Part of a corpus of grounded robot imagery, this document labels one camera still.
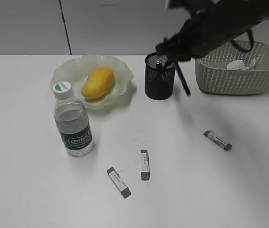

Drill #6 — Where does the white grey eraser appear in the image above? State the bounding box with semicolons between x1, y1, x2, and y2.
107;167;131;199
140;150;150;181
203;130;232;151

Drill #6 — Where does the yellow mango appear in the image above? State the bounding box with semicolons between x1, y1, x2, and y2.
81;66;114;99

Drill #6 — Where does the black marker pen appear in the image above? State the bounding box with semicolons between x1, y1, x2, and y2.
156;61;163;80
174;61;191;96

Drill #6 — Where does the clear plastic water bottle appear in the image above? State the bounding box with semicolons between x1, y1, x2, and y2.
53;81;94;157

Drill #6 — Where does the white grey eraser front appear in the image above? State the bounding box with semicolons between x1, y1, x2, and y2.
107;167;131;199

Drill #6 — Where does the white waste paper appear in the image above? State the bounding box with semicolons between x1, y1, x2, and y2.
226;58;257;70

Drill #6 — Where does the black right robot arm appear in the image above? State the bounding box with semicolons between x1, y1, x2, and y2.
163;0;269;57

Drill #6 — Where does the black mesh pen holder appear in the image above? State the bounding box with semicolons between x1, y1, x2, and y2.
144;52;175;100

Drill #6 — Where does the translucent green wavy plate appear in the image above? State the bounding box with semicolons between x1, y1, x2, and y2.
49;54;134;109

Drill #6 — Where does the green woven plastic basket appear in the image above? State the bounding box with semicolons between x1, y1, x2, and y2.
195;41;269;95

